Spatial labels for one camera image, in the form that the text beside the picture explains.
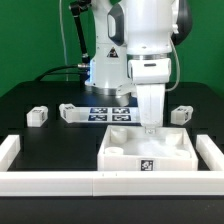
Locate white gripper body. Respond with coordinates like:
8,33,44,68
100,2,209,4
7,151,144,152
128,58,171,129

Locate AprilTag marker sheet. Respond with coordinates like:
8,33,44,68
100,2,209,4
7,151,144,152
80,107,140,123

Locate white square table top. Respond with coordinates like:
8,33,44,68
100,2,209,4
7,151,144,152
97,125,198,171

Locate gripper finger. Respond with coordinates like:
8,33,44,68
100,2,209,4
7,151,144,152
145,129,156,135

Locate white hanging cable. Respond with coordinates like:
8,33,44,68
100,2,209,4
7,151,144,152
58,0,70,82

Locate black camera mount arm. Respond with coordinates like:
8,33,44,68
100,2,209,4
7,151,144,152
69,0,91,63

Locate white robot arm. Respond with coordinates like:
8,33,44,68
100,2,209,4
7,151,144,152
85,0,192,132

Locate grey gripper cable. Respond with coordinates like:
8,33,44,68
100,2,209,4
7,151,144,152
165,39,182,93

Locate black cable bundle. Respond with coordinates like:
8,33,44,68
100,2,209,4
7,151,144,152
34,63,92,83

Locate white U-shaped obstacle fence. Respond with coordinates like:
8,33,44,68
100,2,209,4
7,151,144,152
0,135,224,197

